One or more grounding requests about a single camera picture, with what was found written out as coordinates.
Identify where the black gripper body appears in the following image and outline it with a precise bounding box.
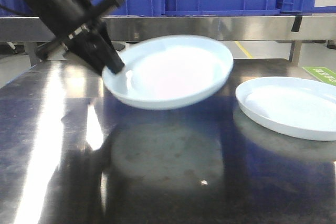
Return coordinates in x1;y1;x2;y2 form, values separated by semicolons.
36;0;124;60

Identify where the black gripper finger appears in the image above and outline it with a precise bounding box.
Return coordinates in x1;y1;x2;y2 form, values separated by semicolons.
98;23;125;74
72;35;107;73

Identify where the light blue plate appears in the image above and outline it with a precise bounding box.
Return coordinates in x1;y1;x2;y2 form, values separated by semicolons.
102;35;234;110
235;77;335;141

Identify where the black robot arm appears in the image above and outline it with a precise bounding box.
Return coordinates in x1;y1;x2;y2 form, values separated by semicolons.
24;0;124;74

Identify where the stainless steel shelf rack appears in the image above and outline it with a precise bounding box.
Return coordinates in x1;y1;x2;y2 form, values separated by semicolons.
0;14;336;67

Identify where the black tape strip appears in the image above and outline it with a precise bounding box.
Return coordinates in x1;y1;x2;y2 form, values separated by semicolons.
291;15;302;33

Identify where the green floor sign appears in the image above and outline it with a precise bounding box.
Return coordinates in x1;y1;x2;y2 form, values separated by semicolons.
302;67;336;86

